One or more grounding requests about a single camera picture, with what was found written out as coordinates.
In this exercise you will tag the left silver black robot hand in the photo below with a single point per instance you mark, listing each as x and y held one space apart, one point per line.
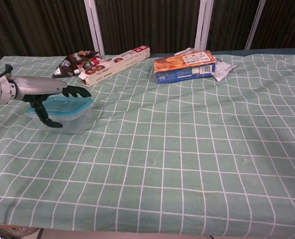
37 87

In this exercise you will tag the blue plastic lid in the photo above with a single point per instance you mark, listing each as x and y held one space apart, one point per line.
67 107

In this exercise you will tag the clear plastic container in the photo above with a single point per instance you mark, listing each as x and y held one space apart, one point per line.
75 123

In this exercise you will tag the long cream cookie box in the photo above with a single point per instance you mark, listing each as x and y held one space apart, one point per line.
120 63

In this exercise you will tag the orange blue cracker box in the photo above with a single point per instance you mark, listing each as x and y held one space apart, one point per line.
177 67

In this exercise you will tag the dark brown snack bag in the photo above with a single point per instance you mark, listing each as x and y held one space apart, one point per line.
67 65

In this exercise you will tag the red green snack packet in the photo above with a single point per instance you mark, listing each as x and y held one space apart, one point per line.
90 62

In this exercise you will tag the dark corrugated partition panel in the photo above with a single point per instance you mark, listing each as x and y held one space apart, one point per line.
231 25
149 25
284 25
37 27

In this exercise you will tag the green checked tablecloth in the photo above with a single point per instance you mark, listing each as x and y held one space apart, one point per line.
162 149

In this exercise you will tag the white snack pouch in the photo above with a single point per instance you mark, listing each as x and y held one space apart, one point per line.
183 52

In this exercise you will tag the silver crumpled wrapper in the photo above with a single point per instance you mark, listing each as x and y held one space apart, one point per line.
223 69

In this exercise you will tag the white partition frame post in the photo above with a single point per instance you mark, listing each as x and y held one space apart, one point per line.
255 25
202 25
95 30

